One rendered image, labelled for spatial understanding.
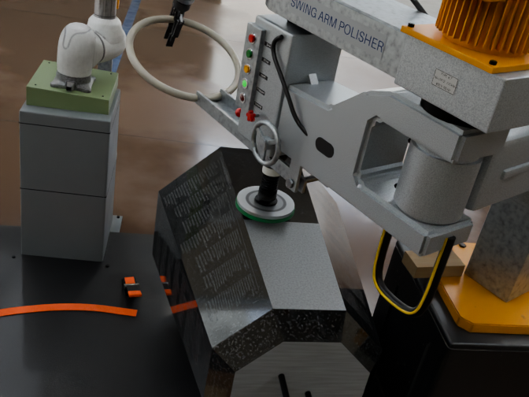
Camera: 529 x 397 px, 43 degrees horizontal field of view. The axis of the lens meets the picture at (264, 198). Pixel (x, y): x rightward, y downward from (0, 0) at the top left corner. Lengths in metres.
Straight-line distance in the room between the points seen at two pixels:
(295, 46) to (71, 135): 1.42
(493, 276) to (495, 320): 0.18
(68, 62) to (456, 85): 1.99
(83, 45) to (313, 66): 1.31
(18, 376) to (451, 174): 1.93
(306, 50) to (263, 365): 0.97
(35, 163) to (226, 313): 1.45
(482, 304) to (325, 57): 1.01
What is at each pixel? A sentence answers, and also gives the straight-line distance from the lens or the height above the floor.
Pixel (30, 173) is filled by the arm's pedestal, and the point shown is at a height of 0.48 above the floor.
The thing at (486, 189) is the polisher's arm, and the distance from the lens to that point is 1.91.
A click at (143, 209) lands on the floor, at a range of 3.99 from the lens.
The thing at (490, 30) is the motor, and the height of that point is 1.79.
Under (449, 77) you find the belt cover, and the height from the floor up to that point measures 1.67.
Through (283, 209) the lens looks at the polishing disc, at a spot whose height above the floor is 0.90.
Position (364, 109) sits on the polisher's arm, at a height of 1.47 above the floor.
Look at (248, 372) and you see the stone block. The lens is 2.10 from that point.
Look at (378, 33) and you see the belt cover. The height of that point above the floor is 1.68.
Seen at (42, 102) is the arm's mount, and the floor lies 0.82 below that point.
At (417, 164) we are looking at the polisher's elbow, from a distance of 1.77.
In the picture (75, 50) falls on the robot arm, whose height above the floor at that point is 1.07.
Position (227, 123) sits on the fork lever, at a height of 1.11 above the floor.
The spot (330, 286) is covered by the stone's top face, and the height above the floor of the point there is 0.84.
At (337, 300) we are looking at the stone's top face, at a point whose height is 0.84.
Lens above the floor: 2.13
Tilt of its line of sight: 30 degrees down
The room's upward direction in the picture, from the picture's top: 11 degrees clockwise
